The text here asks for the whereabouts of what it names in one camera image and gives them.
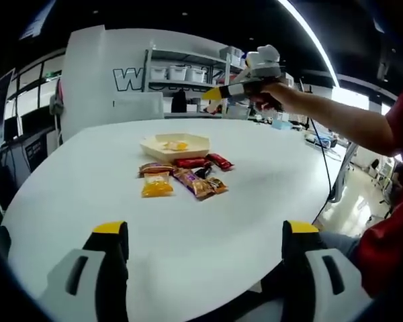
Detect long red food packet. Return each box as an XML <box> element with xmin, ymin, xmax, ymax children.
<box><xmin>206</xmin><ymin>153</ymin><xmax>235</xmax><ymax>172</ymax></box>
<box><xmin>173</xmin><ymin>156</ymin><xmax>212</xmax><ymax>169</ymax></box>

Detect black desk monitor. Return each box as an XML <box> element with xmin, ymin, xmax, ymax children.
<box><xmin>19</xmin><ymin>106</ymin><xmax>50</xmax><ymax>136</ymax></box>
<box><xmin>2</xmin><ymin>115</ymin><xmax>21</xmax><ymax>141</ymax></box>

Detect long curved ceiling light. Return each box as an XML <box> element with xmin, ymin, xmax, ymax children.
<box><xmin>277</xmin><ymin>0</ymin><xmax>340</xmax><ymax>88</ymax></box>

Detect black food candy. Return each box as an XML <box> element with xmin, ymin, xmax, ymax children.
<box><xmin>194</xmin><ymin>164</ymin><xmax>213</xmax><ymax>179</ymax></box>

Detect person's blue jeans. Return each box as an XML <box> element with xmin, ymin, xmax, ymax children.
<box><xmin>317</xmin><ymin>229</ymin><xmax>362</xmax><ymax>266</ymax></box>

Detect black ceiling fixture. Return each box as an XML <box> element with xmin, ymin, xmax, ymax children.
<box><xmin>375</xmin><ymin>50</ymin><xmax>390</xmax><ymax>83</ymax></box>

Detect metal shelf rack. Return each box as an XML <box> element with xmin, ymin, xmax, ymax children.
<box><xmin>144</xmin><ymin>46</ymin><xmax>296</xmax><ymax>120</ymax></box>

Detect brown purple food packet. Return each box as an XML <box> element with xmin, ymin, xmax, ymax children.
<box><xmin>138</xmin><ymin>162</ymin><xmax>175</xmax><ymax>178</ymax></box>
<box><xmin>173</xmin><ymin>167</ymin><xmax>212</xmax><ymax>201</ymax></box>

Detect person's right hand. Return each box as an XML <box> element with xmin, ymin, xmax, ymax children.
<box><xmin>250</xmin><ymin>82</ymin><xmax>302</xmax><ymax>112</ymax></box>

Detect small brown food packet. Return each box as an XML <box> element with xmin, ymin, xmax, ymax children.
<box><xmin>206</xmin><ymin>176</ymin><xmax>229</xmax><ymax>195</ymax></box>

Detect white food tongs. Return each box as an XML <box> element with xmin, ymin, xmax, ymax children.
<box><xmin>204</xmin><ymin>66</ymin><xmax>256</xmax><ymax>114</ymax></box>

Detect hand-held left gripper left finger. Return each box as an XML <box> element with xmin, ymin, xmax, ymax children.
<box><xmin>36</xmin><ymin>220</ymin><xmax>130</xmax><ymax>322</ymax></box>

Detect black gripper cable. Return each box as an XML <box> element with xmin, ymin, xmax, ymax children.
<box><xmin>302</xmin><ymin>110</ymin><xmax>333</xmax><ymax>224</ymax></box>

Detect white storage bin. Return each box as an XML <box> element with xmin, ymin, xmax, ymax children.
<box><xmin>220</xmin><ymin>46</ymin><xmax>244</xmax><ymax>66</ymax></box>
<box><xmin>167</xmin><ymin>65</ymin><xmax>188</xmax><ymax>81</ymax></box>
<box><xmin>187</xmin><ymin>66</ymin><xmax>208</xmax><ymax>83</ymax></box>
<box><xmin>150</xmin><ymin>66</ymin><xmax>169</xmax><ymax>81</ymax></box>

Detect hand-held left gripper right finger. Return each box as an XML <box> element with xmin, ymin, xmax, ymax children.
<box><xmin>281</xmin><ymin>219</ymin><xmax>367</xmax><ymax>322</ymax></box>

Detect black chair back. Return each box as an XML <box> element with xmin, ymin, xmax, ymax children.
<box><xmin>171</xmin><ymin>90</ymin><xmax>188</xmax><ymax>114</ymax></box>

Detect white counter with black panel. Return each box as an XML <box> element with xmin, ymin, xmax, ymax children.
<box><xmin>5</xmin><ymin>132</ymin><xmax>60</xmax><ymax>172</ymax></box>

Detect cream plastic container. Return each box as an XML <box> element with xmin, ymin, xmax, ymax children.
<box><xmin>140</xmin><ymin>133</ymin><xmax>212</xmax><ymax>158</ymax></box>

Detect hanging red grey jacket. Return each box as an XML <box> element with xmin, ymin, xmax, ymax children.
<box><xmin>48</xmin><ymin>78</ymin><xmax>65</xmax><ymax>117</ymax></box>

